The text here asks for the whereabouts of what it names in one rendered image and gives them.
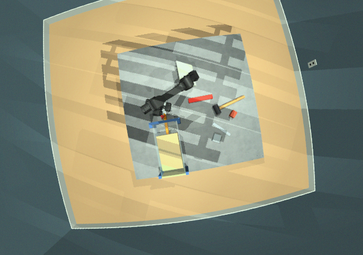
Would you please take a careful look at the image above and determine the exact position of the black-headed mallet with wooden handle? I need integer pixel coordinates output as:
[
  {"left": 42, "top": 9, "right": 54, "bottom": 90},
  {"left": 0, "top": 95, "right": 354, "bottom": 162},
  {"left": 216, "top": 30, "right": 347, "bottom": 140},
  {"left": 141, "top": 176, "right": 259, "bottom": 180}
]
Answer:
[{"left": 213, "top": 95, "right": 245, "bottom": 115}]

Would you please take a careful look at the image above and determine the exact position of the red flat bar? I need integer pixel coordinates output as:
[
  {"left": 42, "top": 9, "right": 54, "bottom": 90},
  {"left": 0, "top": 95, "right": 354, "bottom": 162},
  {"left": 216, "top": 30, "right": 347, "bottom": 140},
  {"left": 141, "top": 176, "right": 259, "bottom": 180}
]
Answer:
[{"left": 188, "top": 94, "right": 213, "bottom": 103}]

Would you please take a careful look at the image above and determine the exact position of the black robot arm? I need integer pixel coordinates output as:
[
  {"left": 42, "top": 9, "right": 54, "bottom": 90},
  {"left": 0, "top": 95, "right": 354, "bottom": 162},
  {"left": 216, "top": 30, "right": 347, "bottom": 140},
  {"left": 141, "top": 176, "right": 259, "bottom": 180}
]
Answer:
[{"left": 140, "top": 70, "right": 199, "bottom": 116}]

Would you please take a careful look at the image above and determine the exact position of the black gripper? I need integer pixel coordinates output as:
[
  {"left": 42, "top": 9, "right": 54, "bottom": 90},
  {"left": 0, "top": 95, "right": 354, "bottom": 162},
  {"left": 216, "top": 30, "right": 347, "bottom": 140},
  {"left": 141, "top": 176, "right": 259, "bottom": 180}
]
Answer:
[{"left": 161, "top": 102, "right": 171, "bottom": 112}]

